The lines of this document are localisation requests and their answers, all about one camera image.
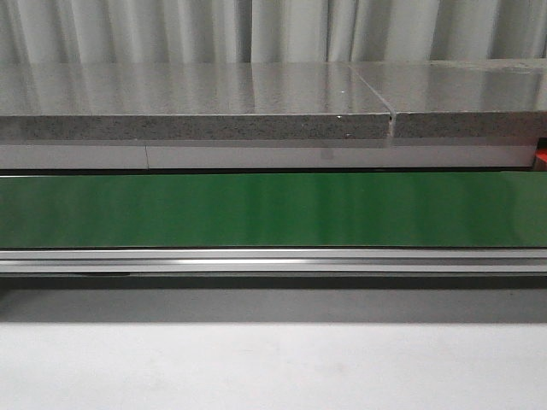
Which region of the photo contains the grey stone slab left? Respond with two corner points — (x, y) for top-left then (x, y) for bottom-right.
(1, 63), (391, 144)

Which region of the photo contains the grey stone slab right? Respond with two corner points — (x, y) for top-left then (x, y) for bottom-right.
(351, 59), (546, 145)

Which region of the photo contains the grey stone slab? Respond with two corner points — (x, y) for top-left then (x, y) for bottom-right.
(1, 63), (391, 144)
(351, 59), (546, 145)

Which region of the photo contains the aluminium conveyor frame rail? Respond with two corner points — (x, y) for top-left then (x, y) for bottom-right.
(1, 248), (546, 278)

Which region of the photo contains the red plastic tray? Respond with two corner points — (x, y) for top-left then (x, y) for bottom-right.
(532, 148), (547, 172)

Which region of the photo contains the grey pleated curtain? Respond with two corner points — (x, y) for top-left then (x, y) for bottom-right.
(1, 1), (546, 63)

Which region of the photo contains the green conveyor belt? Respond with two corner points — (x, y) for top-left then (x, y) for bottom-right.
(1, 172), (546, 249)

